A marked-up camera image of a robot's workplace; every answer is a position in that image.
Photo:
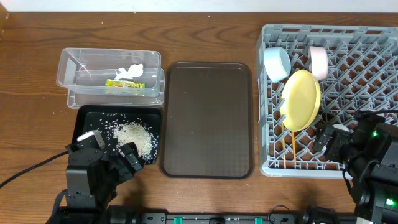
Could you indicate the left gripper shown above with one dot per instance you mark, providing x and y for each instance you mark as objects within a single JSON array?
[{"x": 134, "y": 158}]

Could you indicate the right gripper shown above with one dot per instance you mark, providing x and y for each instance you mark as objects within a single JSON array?
[{"x": 340, "y": 139}]

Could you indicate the small pale green cup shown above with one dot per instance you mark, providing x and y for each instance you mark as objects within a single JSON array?
[{"x": 341, "y": 127}]

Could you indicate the pile of rice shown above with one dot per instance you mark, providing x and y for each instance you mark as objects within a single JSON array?
[{"x": 117, "y": 134}]

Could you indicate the yellow round plate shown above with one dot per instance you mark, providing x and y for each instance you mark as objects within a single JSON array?
[{"x": 302, "y": 97}]

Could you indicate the wooden chopstick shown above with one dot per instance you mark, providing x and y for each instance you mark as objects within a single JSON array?
[
  {"x": 283, "y": 144},
  {"x": 294, "y": 148}
]

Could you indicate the green snack wrapper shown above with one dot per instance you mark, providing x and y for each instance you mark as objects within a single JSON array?
[{"x": 124, "y": 84}]

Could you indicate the pink bowl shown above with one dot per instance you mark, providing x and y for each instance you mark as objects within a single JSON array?
[{"x": 318, "y": 62}]

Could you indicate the white tissue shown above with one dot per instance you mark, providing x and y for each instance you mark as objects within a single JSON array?
[{"x": 132, "y": 72}]

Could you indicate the light blue bowl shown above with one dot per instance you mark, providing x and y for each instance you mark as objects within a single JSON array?
[{"x": 276, "y": 63}]

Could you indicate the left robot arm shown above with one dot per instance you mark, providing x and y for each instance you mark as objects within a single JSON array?
[{"x": 80, "y": 209}]

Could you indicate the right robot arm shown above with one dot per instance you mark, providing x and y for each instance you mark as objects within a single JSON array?
[{"x": 369, "y": 155}]

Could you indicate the black waste tray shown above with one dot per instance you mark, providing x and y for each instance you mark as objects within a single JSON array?
[{"x": 89, "y": 116}]

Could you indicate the grey dishwasher rack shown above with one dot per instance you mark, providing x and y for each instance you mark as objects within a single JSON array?
[{"x": 362, "y": 75}]

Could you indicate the clear plastic waste bin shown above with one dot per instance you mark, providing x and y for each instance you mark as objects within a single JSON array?
[{"x": 83, "y": 72}]

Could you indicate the brown plastic serving tray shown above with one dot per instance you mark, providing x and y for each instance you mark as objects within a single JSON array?
[{"x": 208, "y": 124}]

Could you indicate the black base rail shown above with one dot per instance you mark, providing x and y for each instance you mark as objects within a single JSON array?
[{"x": 202, "y": 219}]

